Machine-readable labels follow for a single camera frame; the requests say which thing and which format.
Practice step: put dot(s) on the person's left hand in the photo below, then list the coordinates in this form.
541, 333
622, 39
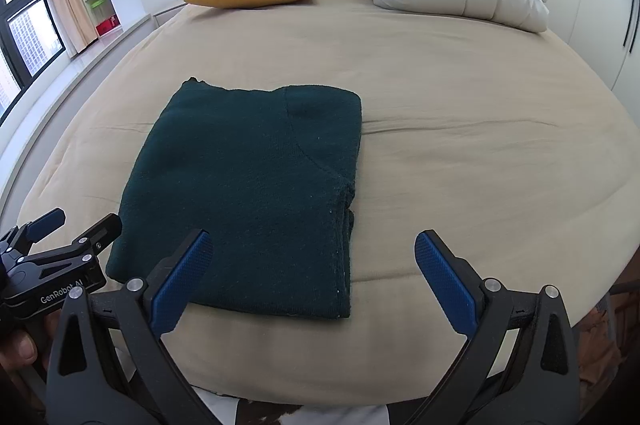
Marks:
20, 350

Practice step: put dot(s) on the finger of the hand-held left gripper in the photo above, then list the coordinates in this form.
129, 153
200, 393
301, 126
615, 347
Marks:
47, 222
100, 232

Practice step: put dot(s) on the white and brown cloth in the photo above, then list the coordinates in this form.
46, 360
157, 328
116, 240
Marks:
300, 415

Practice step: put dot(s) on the red box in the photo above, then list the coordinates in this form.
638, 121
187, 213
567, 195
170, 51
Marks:
106, 26

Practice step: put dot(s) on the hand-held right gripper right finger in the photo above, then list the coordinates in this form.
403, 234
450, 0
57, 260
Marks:
445, 285

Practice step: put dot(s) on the dark green knit sweater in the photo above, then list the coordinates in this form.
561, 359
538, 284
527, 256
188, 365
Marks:
240, 185

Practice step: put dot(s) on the bed with beige sheet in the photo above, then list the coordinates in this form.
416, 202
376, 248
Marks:
475, 155

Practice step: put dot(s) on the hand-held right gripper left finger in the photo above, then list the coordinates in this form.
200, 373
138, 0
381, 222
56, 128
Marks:
180, 285

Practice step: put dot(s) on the black framed window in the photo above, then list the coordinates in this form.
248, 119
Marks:
30, 35

